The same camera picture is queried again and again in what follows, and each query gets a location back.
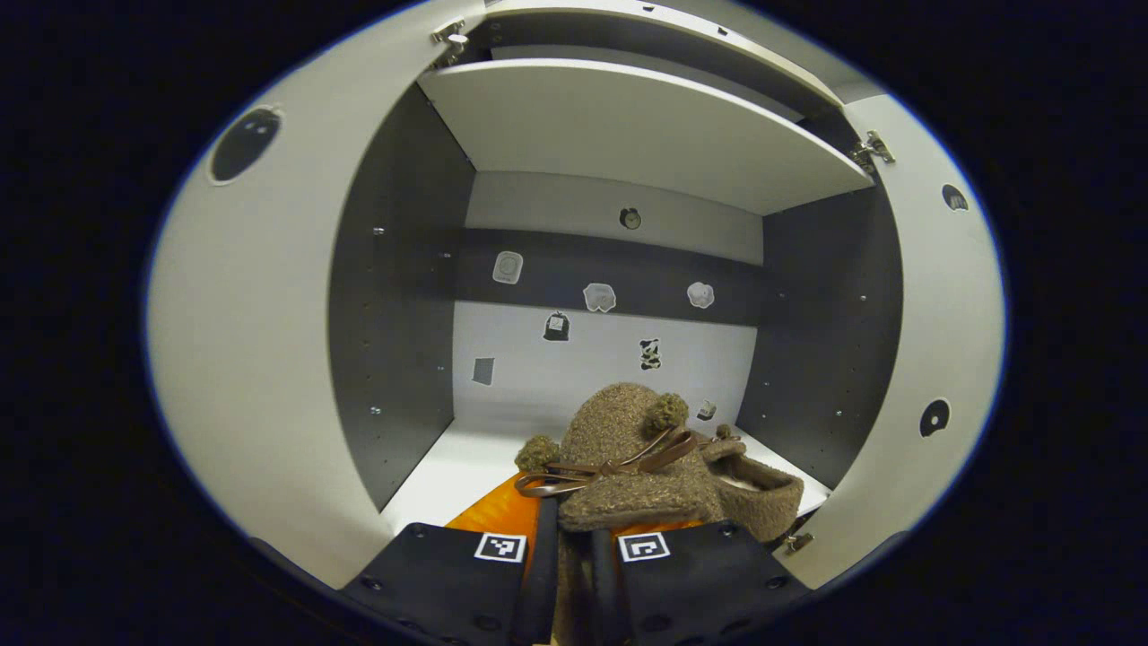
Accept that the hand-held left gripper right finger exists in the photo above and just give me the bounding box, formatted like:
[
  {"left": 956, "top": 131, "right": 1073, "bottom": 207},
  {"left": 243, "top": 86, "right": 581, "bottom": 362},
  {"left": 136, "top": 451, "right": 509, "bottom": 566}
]
[{"left": 587, "top": 519, "right": 813, "bottom": 646}]

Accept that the white shoe cabinet door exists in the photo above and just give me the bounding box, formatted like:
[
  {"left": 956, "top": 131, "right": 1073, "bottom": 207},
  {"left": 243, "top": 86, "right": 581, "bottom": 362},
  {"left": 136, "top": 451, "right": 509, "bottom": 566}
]
[
  {"left": 776, "top": 94, "right": 1007, "bottom": 590},
  {"left": 148, "top": 0, "right": 490, "bottom": 589}
]

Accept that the white shoe cabinet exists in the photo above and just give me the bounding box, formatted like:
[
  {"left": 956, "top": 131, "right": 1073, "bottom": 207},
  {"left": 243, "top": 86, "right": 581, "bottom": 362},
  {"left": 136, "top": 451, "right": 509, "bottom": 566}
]
[{"left": 148, "top": 0, "right": 1007, "bottom": 593}]

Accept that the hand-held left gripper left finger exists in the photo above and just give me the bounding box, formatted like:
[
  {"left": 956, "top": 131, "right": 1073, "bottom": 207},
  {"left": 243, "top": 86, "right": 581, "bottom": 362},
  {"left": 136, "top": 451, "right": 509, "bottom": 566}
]
[{"left": 341, "top": 471, "right": 561, "bottom": 646}]

